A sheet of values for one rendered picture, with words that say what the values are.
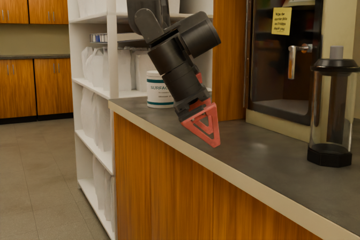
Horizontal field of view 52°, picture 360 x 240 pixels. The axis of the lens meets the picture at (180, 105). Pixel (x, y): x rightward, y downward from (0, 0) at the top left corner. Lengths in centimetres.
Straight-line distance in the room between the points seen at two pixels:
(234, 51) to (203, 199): 52
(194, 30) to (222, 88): 64
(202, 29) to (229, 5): 63
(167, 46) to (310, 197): 38
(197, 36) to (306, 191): 36
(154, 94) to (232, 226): 74
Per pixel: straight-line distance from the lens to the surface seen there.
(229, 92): 129
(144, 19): 64
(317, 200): 72
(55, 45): 631
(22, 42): 626
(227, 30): 127
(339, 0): 106
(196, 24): 66
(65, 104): 585
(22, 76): 573
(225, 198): 95
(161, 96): 150
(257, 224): 87
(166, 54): 65
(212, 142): 65
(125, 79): 218
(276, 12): 114
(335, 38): 105
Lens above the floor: 123
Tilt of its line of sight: 10 degrees down
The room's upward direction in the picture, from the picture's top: straight up
